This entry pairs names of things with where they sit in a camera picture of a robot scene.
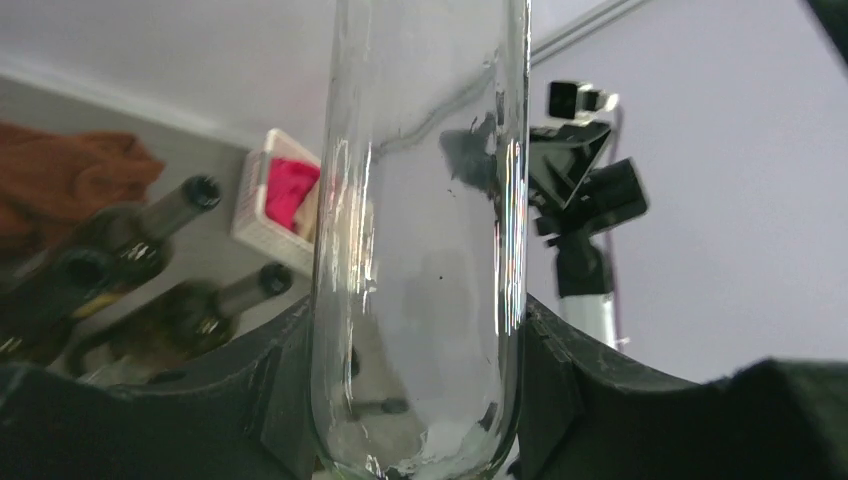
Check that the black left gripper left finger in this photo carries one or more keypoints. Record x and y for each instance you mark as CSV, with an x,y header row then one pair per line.
x,y
239,412

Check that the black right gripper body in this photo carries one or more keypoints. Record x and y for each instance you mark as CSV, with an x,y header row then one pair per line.
x,y
571,191

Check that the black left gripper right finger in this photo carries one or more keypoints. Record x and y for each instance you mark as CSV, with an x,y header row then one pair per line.
x,y
590,412

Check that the clear glass bottle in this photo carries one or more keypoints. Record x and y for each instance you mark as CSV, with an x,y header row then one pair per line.
x,y
419,281

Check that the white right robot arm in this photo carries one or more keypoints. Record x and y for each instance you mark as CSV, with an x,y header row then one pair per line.
x,y
586,291

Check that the green wine bottle silver neck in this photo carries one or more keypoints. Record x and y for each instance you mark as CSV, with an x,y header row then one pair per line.
x,y
192,318

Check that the dark green wine bottle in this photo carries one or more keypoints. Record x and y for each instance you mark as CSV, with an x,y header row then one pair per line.
x,y
107,256

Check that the white plastic basket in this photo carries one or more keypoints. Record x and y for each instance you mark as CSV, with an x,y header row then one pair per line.
x,y
250,224

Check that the pink cloth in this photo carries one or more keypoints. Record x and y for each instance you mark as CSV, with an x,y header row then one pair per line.
x,y
289,183

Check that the brown suede cloth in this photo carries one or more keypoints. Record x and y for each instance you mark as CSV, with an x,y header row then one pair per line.
x,y
51,182

